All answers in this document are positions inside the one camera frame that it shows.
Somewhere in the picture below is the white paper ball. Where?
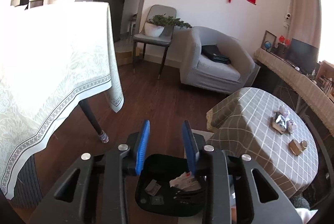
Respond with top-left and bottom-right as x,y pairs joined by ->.
278,105 -> 290,117

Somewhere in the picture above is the black trash bin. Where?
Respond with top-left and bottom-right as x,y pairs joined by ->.
135,154 -> 206,217

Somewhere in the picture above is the beige curtain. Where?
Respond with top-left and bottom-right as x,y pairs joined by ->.
288,0 -> 321,48

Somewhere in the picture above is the potted green plant white pot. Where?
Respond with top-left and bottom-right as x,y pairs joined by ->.
144,15 -> 192,37

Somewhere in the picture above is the black table leg with sock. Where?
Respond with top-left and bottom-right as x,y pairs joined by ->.
79,99 -> 109,144

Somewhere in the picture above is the framed picture with globe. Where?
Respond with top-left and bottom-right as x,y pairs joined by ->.
261,31 -> 277,52

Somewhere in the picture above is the black snack wrapper box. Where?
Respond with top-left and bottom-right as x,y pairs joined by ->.
271,112 -> 287,134

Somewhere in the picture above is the black bag on armchair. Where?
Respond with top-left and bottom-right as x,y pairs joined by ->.
201,45 -> 231,64

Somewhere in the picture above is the small cardboard tube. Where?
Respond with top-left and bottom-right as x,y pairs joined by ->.
300,140 -> 308,151

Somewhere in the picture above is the grey dining chair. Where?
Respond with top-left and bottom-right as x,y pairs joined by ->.
133,4 -> 177,79

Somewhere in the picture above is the black monitor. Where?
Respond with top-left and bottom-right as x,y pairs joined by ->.
285,38 -> 319,74

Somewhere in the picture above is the white security camera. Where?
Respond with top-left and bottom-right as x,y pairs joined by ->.
285,13 -> 292,24

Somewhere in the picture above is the grey armchair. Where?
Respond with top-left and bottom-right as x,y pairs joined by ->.
180,27 -> 255,94

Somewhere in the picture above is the beige cloth covered sideboard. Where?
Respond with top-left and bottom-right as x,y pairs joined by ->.
254,48 -> 334,135

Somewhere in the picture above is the dark woven basket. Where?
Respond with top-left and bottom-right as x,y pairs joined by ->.
11,155 -> 43,209

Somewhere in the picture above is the white patterned tablecloth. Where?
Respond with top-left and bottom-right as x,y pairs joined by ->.
1,2 -> 124,199

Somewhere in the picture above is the grey checked round tablecloth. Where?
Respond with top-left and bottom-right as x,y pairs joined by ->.
207,88 -> 319,197

